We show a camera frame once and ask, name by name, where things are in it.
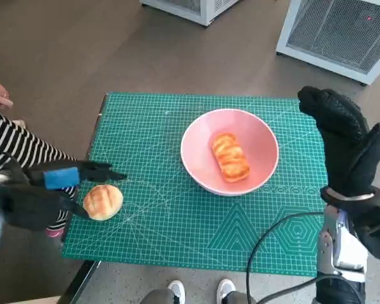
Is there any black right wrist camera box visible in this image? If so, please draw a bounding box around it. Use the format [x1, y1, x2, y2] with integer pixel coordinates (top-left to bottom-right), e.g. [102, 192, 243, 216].
[351, 205, 380, 263]

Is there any long braided toy bread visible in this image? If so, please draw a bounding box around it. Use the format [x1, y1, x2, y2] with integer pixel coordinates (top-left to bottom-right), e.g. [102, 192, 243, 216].
[211, 132, 251, 184]

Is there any small white mesh cabinet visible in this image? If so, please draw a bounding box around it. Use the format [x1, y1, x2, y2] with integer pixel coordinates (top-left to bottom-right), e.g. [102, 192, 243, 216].
[139, 0, 241, 27]

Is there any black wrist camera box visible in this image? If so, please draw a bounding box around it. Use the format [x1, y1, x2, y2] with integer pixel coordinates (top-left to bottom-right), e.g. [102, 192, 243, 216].
[351, 205, 380, 263]
[0, 155, 63, 232]

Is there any pink bowl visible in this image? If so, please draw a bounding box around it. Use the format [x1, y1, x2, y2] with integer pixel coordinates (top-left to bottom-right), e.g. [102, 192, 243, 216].
[180, 108, 280, 197]

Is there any person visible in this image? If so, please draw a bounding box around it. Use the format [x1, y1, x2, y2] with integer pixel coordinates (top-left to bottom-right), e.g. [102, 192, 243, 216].
[0, 104, 80, 238]

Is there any person's leg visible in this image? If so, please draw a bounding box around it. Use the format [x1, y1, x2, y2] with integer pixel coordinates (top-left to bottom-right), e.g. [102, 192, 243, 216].
[224, 291, 257, 304]
[139, 288, 177, 304]

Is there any green cutting mat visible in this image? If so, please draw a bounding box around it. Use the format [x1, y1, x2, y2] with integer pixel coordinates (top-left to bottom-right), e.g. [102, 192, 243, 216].
[61, 91, 329, 277]

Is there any round toy bread bun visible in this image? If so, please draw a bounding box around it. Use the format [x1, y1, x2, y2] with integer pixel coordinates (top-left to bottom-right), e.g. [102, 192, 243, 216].
[82, 185, 124, 222]

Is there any bare left hand blue tape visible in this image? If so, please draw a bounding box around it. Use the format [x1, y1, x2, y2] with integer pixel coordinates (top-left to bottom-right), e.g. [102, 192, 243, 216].
[27, 160, 128, 220]

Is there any black gloved right hand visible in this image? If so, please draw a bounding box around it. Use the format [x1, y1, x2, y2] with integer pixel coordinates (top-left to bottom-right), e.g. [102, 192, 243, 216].
[297, 85, 380, 199]

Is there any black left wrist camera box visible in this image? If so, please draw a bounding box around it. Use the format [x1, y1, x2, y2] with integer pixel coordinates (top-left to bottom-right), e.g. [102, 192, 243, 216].
[0, 155, 63, 232]

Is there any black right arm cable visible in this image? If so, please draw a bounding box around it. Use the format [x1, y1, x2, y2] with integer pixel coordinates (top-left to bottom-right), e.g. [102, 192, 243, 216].
[246, 212, 368, 304]

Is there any large white mesh cabinet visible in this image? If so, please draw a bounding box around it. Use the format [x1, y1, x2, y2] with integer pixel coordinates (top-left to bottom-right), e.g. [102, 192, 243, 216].
[275, 0, 380, 86]

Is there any person's foot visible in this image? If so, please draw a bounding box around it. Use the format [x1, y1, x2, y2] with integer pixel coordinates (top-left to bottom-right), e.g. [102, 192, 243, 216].
[217, 278, 237, 304]
[167, 279, 187, 304]

